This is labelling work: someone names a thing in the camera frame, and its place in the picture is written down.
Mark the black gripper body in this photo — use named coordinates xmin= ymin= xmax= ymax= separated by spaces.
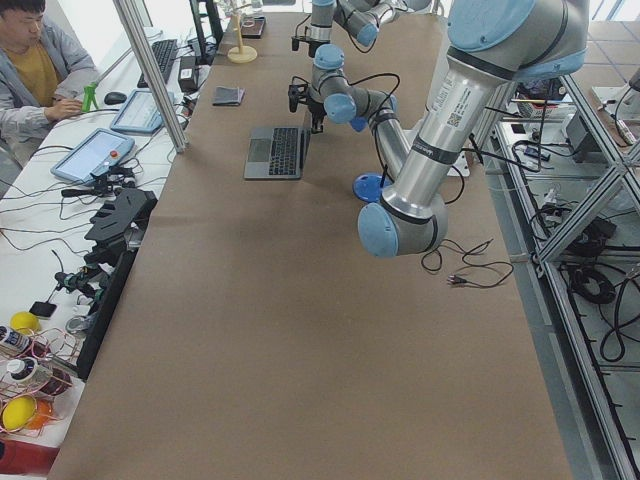
xmin=308 ymin=102 xmax=326 ymax=134

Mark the grey laptop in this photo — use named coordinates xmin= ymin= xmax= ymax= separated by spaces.
xmin=244 ymin=112 xmax=311 ymax=180

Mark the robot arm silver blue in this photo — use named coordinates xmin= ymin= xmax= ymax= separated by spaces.
xmin=291 ymin=1 xmax=439 ymax=57
xmin=308 ymin=1 xmax=589 ymax=258

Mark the blue desk lamp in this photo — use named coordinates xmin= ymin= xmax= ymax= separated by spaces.
xmin=348 ymin=115 xmax=395 ymax=204

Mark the grey folded cloth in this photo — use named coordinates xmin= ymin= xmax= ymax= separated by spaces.
xmin=212 ymin=86 xmax=245 ymax=106

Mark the wooden cup stand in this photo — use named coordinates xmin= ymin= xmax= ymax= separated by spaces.
xmin=227 ymin=14 xmax=258 ymax=64

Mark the black keyboard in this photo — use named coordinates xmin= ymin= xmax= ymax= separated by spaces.
xmin=151 ymin=39 xmax=178 ymax=83

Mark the far teach pendant tablet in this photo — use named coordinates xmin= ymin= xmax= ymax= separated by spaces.
xmin=110 ymin=88 xmax=164 ymax=135

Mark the teach pendant tablet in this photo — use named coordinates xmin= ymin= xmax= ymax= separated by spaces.
xmin=50 ymin=128 xmax=135 ymax=184
xmin=110 ymin=88 xmax=164 ymax=135

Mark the black computer mouse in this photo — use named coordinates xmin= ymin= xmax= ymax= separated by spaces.
xmin=103 ymin=91 xmax=127 ymax=105

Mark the near teach pendant tablet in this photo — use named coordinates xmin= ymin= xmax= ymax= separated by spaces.
xmin=50 ymin=128 xmax=135 ymax=184

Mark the green phone stand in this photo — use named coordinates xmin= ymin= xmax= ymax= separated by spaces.
xmin=81 ymin=82 xmax=98 ymax=113

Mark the seated person grey jacket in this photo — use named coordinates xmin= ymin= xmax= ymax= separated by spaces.
xmin=1 ymin=1 xmax=98 ymax=167

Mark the yellow ball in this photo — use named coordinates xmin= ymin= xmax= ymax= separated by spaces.
xmin=10 ymin=311 xmax=41 ymax=334

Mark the black lamp power cable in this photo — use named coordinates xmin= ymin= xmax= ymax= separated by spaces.
xmin=420 ymin=238 xmax=515 ymax=290

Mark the aluminium frame post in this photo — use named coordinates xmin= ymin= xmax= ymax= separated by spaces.
xmin=113 ymin=0 xmax=188 ymax=154

